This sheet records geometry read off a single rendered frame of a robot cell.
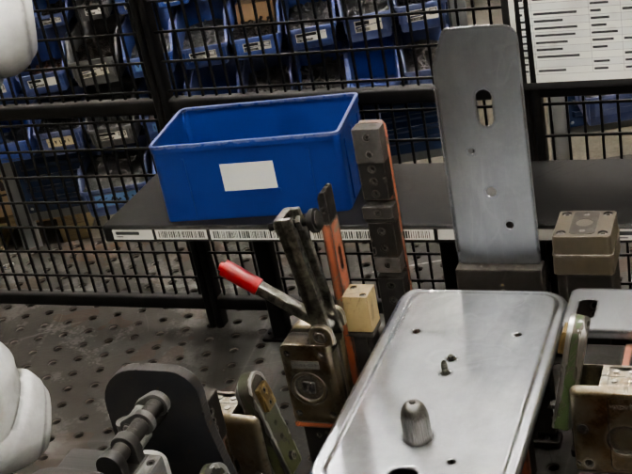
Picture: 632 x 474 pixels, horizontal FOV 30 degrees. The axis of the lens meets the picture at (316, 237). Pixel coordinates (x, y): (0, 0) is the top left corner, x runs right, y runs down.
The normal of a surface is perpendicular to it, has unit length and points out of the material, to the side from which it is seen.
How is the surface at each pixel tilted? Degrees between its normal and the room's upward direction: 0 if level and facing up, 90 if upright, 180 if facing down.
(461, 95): 90
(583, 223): 0
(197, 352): 0
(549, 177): 0
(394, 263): 90
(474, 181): 90
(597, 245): 89
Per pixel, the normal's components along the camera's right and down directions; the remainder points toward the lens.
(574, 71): -0.33, 0.47
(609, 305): -0.18, -0.88
